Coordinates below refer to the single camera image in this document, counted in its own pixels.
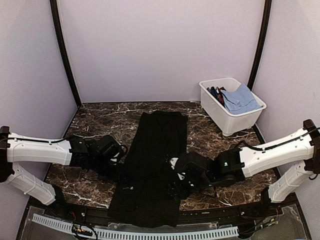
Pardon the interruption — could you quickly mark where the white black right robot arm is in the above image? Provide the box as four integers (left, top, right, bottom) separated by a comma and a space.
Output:
168, 119, 320, 217

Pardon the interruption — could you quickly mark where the white plastic bin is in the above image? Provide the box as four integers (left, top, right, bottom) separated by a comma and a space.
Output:
199, 77, 267, 136

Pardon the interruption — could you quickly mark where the white slotted cable duct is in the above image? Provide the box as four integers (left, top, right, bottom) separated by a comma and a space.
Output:
31, 213, 239, 240

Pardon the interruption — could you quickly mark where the red navy plaid shirt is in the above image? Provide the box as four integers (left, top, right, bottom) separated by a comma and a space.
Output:
207, 86, 226, 107

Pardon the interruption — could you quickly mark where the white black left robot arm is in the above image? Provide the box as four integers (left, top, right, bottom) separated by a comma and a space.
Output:
0, 126, 128, 218

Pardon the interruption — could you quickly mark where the black left frame post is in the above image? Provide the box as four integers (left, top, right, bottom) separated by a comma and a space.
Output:
49, 0, 82, 108

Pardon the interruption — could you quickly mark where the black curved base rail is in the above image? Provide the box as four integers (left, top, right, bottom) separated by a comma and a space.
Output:
65, 201, 270, 226

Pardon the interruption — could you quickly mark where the black frame post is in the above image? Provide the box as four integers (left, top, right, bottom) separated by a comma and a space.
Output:
49, 0, 82, 108
247, 0, 272, 91

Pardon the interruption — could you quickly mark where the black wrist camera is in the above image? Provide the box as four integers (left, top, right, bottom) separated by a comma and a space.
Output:
95, 135, 128, 165
169, 152, 208, 178

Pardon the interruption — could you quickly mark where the black right frame post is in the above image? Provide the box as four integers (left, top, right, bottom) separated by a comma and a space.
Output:
247, 0, 272, 91

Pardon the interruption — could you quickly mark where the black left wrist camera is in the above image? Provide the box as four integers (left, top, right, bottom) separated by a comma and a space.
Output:
95, 135, 128, 165

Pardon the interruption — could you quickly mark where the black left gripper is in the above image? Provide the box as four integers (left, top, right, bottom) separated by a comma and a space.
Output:
90, 156, 131, 184

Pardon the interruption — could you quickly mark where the black long sleeve shirt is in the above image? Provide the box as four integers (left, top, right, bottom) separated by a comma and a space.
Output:
108, 111, 188, 228

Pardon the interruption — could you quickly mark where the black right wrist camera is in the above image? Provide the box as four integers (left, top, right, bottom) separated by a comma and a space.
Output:
169, 152, 208, 178

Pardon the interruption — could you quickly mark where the light blue polo shirt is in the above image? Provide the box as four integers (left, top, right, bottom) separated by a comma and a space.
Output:
221, 83, 263, 115

